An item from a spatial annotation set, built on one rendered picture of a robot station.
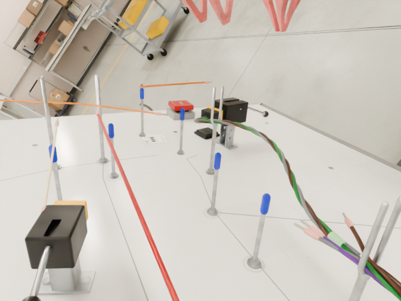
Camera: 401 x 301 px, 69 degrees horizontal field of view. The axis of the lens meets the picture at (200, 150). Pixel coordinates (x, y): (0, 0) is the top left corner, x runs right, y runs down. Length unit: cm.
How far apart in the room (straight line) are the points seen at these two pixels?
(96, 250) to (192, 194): 15
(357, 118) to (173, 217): 157
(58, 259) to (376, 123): 168
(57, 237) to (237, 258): 18
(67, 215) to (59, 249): 3
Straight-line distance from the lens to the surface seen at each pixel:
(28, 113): 134
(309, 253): 37
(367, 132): 178
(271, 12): 62
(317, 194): 48
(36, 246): 27
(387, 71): 198
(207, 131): 63
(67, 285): 31
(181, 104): 73
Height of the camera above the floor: 144
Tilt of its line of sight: 35 degrees down
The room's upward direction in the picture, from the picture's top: 57 degrees counter-clockwise
